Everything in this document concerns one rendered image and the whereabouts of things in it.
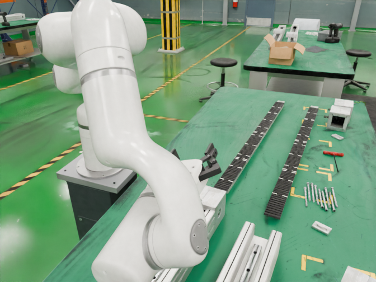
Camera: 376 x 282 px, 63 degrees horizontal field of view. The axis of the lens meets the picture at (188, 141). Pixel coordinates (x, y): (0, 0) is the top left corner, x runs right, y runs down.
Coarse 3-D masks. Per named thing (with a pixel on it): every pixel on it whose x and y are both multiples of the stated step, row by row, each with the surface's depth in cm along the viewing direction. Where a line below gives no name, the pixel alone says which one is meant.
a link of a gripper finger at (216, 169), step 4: (212, 164) 58; (216, 164) 57; (212, 168) 57; (216, 168) 56; (220, 168) 57; (200, 172) 57; (204, 172) 57; (208, 172) 56; (212, 172) 56; (216, 172) 56; (220, 172) 57; (200, 176) 56; (204, 176) 56; (208, 176) 56; (212, 176) 57; (200, 180) 57
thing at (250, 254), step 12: (252, 228) 82; (240, 240) 78; (252, 240) 84; (264, 240) 84; (276, 240) 78; (240, 252) 75; (252, 252) 78; (264, 252) 75; (276, 252) 78; (228, 264) 72; (240, 264) 75; (252, 264) 75; (264, 264) 72; (228, 276) 69; (240, 276) 73; (252, 276) 73; (264, 276) 69
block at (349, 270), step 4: (348, 268) 69; (352, 268) 69; (348, 272) 68; (352, 272) 68; (356, 272) 68; (360, 272) 68; (344, 276) 67; (348, 276) 67; (352, 276) 67; (356, 276) 67; (360, 276) 67; (364, 276) 67; (368, 276) 67; (344, 280) 67; (348, 280) 67; (352, 280) 67; (356, 280) 67; (360, 280) 67; (364, 280) 67; (368, 280) 67; (372, 280) 67
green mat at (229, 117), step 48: (240, 96) 200; (288, 96) 200; (192, 144) 142; (240, 144) 142; (288, 144) 142; (336, 144) 142; (240, 192) 110; (336, 192) 110; (96, 240) 90; (288, 240) 90; (336, 240) 90
